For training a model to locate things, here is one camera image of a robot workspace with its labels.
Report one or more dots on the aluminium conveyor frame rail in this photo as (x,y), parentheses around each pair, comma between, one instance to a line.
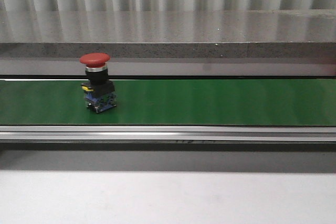
(168,138)

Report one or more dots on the red mushroom push button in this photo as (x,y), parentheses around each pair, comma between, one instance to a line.
(99,91)

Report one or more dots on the grey speckled stone counter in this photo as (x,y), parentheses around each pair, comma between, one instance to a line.
(297,43)

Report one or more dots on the green conveyor belt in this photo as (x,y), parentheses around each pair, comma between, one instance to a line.
(270,102)

